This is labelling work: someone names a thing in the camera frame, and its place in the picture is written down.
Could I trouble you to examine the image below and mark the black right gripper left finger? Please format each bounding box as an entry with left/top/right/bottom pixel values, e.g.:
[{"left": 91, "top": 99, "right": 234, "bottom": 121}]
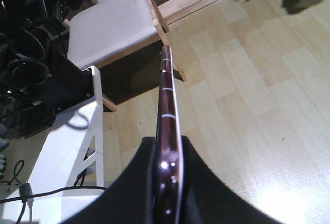
[{"left": 63, "top": 137, "right": 156, "bottom": 224}]

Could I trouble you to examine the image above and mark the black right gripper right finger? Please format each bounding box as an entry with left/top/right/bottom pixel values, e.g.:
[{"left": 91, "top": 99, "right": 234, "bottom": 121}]
[{"left": 180, "top": 136, "right": 279, "bottom": 223}]

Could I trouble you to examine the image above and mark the black smartphone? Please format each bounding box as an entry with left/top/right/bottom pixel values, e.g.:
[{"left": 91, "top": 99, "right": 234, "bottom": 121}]
[{"left": 153, "top": 45, "right": 184, "bottom": 223}]

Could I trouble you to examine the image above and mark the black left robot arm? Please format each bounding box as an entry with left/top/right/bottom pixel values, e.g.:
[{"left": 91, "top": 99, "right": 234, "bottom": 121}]
[{"left": 1, "top": 0, "right": 93, "bottom": 111}]

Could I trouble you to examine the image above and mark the white cushioned wooden chair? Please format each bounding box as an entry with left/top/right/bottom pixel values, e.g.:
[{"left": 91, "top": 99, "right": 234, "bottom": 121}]
[{"left": 62, "top": 0, "right": 189, "bottom": 113}]

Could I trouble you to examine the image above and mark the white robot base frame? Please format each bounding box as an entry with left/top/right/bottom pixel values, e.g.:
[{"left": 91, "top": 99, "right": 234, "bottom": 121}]
[{"left": 1, "top": 67, "right": 104, "bottom": 223}]

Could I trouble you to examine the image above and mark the black camera cable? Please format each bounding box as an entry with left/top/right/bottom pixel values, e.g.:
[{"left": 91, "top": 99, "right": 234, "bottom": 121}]
[{"left": 0, "top": 159, "right": 108, "bottom": 224}]

